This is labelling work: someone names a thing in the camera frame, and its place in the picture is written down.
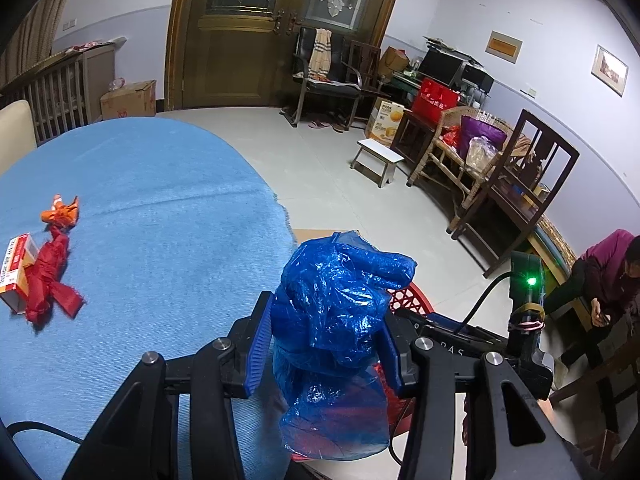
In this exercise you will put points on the wooden double door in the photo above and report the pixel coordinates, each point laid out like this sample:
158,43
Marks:
235,60

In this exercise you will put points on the orange crumpled wrapper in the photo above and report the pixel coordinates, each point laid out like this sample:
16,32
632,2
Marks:
62,215

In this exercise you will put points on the small dark wooden chair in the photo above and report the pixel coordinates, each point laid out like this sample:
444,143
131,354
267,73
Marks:
367,60

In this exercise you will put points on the open brown cardboard box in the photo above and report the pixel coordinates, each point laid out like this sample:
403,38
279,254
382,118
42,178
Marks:
394,60

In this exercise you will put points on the wicker chair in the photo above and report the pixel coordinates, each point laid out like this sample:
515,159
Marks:
450,165

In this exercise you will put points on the orange and white carton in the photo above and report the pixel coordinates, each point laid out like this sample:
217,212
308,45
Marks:
17,270

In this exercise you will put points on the blue tablecloth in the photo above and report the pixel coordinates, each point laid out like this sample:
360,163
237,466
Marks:
150,210

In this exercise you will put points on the small white stool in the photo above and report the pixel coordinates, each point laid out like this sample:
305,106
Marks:
377,151

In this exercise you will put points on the clear plastic bottle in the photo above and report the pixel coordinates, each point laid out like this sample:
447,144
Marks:
117,84

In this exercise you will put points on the dark wooden side table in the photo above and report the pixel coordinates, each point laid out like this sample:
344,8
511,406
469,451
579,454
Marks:
412,132

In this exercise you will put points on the striped towel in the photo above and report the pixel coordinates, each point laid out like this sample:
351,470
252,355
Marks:
320,55

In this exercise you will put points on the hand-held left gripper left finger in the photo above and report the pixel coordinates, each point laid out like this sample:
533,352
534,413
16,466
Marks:
257,355

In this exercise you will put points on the black monitor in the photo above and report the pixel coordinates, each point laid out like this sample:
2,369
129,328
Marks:
440,66

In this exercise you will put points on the red crumpled plastic bag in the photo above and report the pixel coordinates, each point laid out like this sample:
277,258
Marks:
50,265

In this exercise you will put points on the framed wall picture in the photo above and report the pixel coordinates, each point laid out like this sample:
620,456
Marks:
610,70

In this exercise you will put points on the wooden crib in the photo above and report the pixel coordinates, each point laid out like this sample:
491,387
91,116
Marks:
65,90

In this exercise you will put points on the yellow printed carton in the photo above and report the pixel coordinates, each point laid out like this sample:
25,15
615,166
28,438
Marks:
384,120

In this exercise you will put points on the large dark wooden chair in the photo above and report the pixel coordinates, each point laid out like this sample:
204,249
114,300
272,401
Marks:
520,200

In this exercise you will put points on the blue plastic bag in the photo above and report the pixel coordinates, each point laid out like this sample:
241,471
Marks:
335,310

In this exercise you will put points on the black metal-frame chair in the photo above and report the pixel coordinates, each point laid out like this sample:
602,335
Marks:
330,87

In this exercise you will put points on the purple cushion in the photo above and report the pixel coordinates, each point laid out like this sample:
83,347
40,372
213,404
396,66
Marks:
482,130

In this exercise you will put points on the small red plastic bag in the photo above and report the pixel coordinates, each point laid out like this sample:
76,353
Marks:
451,136

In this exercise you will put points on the cream sofa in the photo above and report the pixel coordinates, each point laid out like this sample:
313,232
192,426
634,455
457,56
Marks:
15,130

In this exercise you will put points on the closed cardboard box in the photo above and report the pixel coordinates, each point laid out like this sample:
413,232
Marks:
130,102

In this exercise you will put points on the beige curtain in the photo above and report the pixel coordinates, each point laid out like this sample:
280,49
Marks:
30,35

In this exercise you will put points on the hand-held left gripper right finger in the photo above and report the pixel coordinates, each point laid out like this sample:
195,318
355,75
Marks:
397,360

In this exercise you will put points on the red plastic basket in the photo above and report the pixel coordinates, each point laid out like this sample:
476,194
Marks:
407,300

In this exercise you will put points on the red gift box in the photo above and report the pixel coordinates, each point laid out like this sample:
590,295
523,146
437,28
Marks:
434,99

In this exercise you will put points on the flat cardboard sheet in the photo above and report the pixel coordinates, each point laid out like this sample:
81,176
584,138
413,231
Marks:
315,236

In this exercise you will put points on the clear plastic bag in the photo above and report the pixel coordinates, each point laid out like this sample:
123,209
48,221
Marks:
482,155

